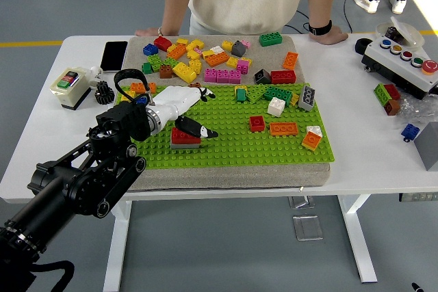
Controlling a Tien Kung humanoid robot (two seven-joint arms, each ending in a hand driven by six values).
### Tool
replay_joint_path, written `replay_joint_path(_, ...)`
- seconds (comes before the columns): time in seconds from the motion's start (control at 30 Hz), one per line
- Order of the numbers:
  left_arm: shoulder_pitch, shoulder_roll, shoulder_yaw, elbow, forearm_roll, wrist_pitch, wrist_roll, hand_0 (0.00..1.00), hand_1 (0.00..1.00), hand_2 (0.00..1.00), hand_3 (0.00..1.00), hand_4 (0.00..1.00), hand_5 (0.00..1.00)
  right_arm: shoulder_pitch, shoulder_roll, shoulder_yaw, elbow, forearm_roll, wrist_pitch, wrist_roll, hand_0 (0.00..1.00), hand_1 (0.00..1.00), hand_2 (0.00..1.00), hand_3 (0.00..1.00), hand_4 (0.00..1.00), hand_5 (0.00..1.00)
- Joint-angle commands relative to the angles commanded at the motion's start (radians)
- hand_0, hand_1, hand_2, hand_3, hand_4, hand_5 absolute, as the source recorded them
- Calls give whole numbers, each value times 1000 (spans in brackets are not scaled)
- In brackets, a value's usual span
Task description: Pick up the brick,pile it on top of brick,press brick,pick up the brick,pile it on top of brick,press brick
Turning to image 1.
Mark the black smartphone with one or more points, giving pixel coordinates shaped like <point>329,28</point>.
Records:
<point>114,56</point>

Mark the person's right forearm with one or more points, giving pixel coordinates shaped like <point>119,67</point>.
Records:
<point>175,11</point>

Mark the blue four-stud brick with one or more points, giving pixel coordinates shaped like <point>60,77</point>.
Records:
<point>141,100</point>
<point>150,50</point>

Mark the person's right hand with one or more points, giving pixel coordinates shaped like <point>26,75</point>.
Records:
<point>148,32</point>

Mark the black wristband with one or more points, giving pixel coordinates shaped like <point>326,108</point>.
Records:
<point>320,28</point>

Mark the white button control box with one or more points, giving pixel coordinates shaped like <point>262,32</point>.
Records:
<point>393,66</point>

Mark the grey eight-stud brick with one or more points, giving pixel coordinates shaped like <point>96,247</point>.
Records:
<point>184,146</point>

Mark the grey foam mat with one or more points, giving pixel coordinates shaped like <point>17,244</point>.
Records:
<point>212,177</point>

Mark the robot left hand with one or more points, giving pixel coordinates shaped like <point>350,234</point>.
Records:
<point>174,100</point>

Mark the green studded baseplate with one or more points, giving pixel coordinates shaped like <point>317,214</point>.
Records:
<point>222,155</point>

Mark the grey box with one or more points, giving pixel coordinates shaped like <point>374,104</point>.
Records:
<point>429,152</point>

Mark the small teal green brick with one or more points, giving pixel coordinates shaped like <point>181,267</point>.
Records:
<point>241,95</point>

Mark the small pink brick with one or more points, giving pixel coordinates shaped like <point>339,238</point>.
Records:
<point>197,49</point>
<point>246,44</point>

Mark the black gear wheel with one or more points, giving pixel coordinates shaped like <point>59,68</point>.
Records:
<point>103,93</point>

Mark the red eight-stud brick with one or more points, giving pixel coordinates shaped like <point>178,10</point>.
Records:
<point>283,77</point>
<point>179,138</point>

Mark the black four-stud brick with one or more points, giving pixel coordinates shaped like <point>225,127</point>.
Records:
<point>262,77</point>

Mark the dark grey roof brick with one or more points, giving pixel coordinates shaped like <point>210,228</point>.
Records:
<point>238,49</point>

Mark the clear plastic bag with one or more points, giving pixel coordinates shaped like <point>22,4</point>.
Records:
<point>415,109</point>

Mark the pink four-stud brick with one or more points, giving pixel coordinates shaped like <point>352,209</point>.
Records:
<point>243,67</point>
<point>210,76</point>

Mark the brown four-stud brick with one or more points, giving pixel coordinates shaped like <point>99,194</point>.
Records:
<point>166,72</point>
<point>195,85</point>

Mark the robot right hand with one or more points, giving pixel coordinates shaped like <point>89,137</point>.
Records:
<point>416,288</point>

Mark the cream switch box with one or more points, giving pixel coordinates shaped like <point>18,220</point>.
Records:
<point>70,90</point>

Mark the green eight-stud brick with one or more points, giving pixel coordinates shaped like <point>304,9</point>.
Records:
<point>271,40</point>
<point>278,94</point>

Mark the white table leg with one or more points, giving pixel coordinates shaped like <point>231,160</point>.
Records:
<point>118,244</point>
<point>356,237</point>

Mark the yellow eight-stud brick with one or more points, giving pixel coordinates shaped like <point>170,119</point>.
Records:
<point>184,73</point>

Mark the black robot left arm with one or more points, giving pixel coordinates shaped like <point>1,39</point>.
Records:
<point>123,117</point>

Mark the orange brick hollow side up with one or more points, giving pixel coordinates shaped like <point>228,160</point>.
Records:
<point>283,130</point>

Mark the orange and yellow brick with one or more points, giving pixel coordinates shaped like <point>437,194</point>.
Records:
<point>310,141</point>

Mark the table height control panel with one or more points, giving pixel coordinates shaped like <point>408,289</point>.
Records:
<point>419,198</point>

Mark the clear plastic lidded container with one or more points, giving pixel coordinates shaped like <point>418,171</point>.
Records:
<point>410,33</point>

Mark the lime green flat brick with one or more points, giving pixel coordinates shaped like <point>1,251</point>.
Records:
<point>256,94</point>

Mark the person's left hand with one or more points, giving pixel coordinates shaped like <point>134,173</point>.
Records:
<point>330,37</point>

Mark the orange eight-stud brick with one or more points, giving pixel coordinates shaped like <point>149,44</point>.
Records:
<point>177,52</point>
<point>290,61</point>
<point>137,87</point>
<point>217,59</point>

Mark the white four-stud brick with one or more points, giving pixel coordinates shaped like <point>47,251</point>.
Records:
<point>276,107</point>
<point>315,130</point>

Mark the red four-stud brick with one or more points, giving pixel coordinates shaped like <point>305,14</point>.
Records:
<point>257,124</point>
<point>162,43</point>

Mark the yellow four-stud brick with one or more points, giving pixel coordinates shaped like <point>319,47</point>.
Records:
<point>227,45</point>
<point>196,65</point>
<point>128,93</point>
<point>193,54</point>
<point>232,62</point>

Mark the clear floor cover plate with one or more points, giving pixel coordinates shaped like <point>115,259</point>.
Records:
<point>301,203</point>
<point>308,228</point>

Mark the small white plastic part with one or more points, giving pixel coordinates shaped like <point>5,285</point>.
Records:
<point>96,72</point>

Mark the grey six-stud brick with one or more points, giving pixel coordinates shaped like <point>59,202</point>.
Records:
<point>307,98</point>

